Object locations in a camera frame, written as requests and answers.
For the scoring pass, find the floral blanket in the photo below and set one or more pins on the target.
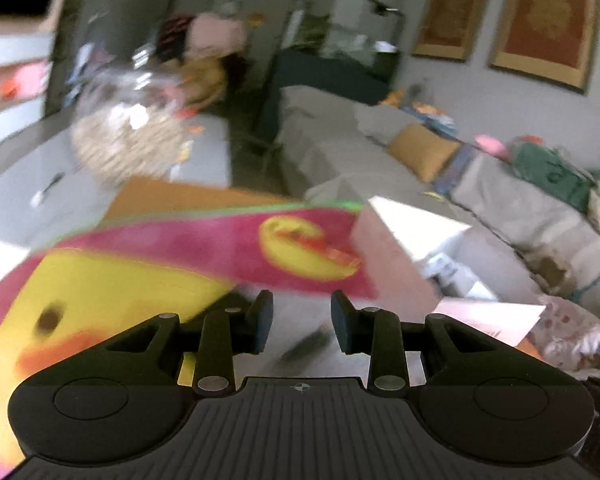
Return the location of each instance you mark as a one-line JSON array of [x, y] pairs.
[[575, 330]]

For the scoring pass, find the framed wall picture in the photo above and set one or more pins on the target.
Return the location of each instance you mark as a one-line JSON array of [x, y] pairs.
[[452, 10], [545, 20]]

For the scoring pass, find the grey sofa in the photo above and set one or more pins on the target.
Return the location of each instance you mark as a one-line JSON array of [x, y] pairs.
[[380, 175]]

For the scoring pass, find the pink cardboard box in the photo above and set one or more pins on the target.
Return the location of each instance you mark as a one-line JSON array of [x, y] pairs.
[[395, 245]]

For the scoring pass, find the green bag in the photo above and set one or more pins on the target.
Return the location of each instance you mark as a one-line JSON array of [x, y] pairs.
[[555, 175]]

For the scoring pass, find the yellow cushion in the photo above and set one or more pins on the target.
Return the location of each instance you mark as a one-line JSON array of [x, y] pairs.
[[422, 152]]

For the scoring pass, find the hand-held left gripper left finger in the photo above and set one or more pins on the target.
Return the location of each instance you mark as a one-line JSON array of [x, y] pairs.
[[262, 321]]

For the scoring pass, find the pink plush toy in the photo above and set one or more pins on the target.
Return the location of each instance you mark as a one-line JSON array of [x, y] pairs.
[[490, 144]]

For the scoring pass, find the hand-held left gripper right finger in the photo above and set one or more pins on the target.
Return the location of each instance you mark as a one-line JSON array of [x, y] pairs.
[[342, 324]]

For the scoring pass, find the brown board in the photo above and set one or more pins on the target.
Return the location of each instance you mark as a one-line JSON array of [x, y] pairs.
[[180, 197]]

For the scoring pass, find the glass aquarium on dark cabinet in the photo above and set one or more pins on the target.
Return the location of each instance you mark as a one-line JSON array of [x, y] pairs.
[[330, 60]]

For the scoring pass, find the black and white pen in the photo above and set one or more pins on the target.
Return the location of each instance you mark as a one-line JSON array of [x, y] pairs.
[[47, 189]]

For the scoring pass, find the pile of clothes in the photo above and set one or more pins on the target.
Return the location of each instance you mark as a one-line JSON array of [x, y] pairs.
[[200, 35]]

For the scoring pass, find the cartoon play mat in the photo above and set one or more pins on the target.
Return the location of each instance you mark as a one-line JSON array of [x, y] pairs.
[[155, 260]]

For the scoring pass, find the large glass jar of nuts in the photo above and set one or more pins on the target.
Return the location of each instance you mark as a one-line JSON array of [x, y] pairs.
[[130, 130]]

